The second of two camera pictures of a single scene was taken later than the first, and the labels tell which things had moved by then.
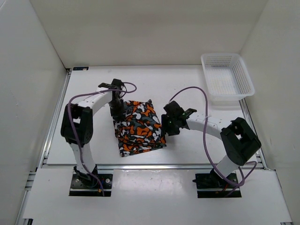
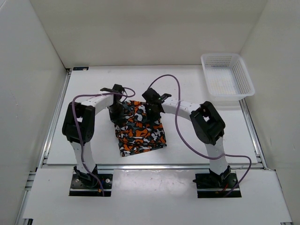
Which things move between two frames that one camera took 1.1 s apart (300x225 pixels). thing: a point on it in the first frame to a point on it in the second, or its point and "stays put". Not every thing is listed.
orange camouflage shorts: (141, 130) stays put
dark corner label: (85, 68) stays put
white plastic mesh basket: (226, 77) stays put
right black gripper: (165, 128) to (152, 118)
